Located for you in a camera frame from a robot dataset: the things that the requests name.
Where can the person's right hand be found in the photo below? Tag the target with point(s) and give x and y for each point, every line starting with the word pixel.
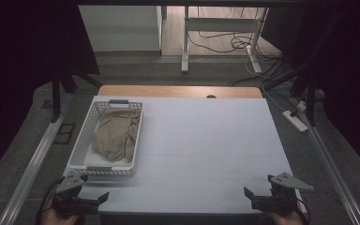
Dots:
pixel 284 220

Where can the black curtain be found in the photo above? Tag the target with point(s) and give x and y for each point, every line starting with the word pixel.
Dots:
pixel 353 62
pixel 22 47

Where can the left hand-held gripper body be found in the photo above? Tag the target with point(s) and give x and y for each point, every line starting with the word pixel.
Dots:
pixel 70 182

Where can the black metal stand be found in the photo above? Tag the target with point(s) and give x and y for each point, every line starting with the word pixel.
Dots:
pixel 56 97
pixel 309 90

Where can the beige cloth garment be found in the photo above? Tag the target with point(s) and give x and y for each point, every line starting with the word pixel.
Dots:
pixel 114 137

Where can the aluminium rail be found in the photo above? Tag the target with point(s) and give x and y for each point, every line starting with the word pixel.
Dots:
pixel 334 175
pixel 34 162

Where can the white cabinet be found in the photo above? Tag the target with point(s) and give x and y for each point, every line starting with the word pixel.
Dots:
pixel 122 28

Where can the white power strip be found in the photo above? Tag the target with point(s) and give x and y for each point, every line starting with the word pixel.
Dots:
pixel 295 121

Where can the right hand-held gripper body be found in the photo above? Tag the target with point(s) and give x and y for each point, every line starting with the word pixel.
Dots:
pixel 286 200

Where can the white perforated plastic basket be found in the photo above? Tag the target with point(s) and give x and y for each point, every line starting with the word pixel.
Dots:
pixel 81 150

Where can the person's left hand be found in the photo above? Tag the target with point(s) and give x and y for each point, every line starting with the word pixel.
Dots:
pixel 59 219

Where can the black floor frame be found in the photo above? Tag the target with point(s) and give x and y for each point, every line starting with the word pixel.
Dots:
pixel 64 133

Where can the white metal desk frame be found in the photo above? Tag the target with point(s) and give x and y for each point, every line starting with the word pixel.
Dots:
pixel 222 24

